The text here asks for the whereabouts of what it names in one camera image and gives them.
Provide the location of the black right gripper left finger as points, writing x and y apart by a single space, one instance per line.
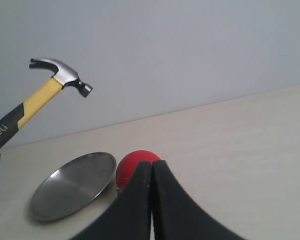
129 216

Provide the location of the red dome push button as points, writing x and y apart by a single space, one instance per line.
128 164

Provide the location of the yellow black claw hammer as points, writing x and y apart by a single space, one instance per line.
63 76

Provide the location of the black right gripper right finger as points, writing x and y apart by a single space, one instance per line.
176 216

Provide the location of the round stainless steel plate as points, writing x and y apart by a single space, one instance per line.
72 186

